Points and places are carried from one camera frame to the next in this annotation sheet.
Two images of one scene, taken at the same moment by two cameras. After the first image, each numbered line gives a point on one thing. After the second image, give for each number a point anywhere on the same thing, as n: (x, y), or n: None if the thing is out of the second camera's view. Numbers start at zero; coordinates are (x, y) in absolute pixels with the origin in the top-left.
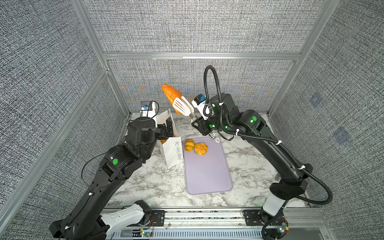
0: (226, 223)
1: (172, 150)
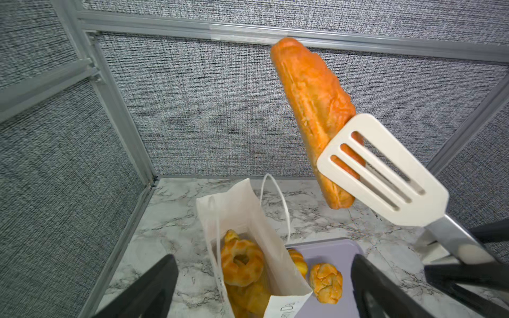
0: None
1: (233, 208)
